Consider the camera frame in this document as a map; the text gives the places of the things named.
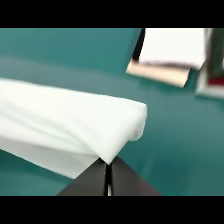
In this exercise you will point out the white T-shirt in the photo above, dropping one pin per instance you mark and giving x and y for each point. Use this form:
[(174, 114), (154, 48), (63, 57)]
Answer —
[(66, 123)]

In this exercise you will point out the beige folded garment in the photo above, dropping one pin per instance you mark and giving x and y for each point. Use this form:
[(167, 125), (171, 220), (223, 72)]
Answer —
[(160, 75)]

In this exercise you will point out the red folded garment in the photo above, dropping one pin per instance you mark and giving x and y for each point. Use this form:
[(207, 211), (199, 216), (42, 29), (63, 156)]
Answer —
[(216, 81)]

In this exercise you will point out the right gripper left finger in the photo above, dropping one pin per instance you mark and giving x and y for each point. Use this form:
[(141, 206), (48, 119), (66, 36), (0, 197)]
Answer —
[(91, 181)]

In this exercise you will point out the dark green folded garment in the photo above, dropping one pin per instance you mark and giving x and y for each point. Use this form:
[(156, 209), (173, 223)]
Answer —
[(217, 50)]

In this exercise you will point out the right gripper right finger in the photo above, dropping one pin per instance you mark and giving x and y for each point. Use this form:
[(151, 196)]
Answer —
[(130, 181)]

